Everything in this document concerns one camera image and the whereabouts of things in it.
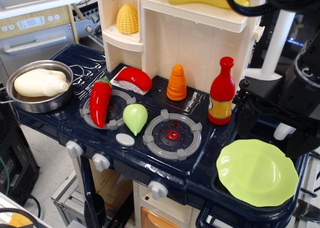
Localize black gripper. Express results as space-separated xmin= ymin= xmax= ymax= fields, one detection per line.
xmin=236 ymin=39 xmax=320 ymax=158

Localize green plastic plate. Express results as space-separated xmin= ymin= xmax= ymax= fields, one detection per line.
xmin=216 ymin=139 xmax=299 ymax=207

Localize green toy pear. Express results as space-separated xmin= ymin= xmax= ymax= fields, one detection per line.
xmin=123 ymin=103 xmax=148 ymax=136

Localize white toy faucet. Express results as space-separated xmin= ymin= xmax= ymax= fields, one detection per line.
xmin=246 ymin=9 xmax=297 ymax=141

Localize red toy ketchup bottle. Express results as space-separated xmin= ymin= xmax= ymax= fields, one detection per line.
xmin=208 ymin=56 xmax=236 ymax=125

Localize orange toy carrot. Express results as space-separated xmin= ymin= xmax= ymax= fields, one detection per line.
xmin=166 ymin=64 xmax=187 ymax=101

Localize navy toy stove top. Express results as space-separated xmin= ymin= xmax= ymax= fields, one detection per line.
xmin=13 ymin=44 xmax=300 ymax=228

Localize grey right stove knob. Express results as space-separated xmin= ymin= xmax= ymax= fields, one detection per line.
xmin=148 ymin=180 xmax=169 ymax=201

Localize grey stove knob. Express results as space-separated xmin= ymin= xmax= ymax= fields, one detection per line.
xmin=92 ymin=153 xmax=111 ymax=172
xmin=65 ymin=140 xmax=83 ymax=158
xmin=148 ymin=180 xmax=169 ymax=201

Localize grey oval stove button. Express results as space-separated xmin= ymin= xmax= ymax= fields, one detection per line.
xmin=115 ymin=133 xmax=135 ymax=147

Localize red toy sushi piece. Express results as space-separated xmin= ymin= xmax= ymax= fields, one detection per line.
xmin=116 ymin=67 xmax=153 ymax=96

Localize cream toy kitchen shelf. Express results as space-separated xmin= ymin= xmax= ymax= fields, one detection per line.
xmin=97 ymin=0 xmax=264 ymax=93

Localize grey middle stove knob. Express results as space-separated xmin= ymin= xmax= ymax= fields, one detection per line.
xmin=92 ymin=153 xmax=111 ymax=172

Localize red toy chili pepper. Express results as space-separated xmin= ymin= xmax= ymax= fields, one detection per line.
xmin=89 ymin=76 xmax=113 ymax=128

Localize yellow toy corn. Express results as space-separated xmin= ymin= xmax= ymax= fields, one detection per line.
xmin=116 ymin=3 xmax=139 ymax=34

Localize grey left stove knob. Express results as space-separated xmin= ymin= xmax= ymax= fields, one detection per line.
xmin=65 ymin=140 xmax=83 ymax=158

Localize silver metal pot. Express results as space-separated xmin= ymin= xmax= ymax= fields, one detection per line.
xmin=0 ymin=60 xmax=77 ymax=113

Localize cream toy mayonnaise bottle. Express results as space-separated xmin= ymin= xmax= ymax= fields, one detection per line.
xmin=13 ymin=68 xmax=69 ymax=97

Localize black computer case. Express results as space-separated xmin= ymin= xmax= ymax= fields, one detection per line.
xmin=0 ymin=102 xmax=41 ymax=206

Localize toy dishwasher unit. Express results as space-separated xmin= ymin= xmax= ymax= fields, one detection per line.
xmin=0 ymin=0 xmax=94 ymax=83

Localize black corrugated cable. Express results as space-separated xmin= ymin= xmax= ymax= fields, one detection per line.
xmin=222 ymin=0 xmax=278 ymax=17

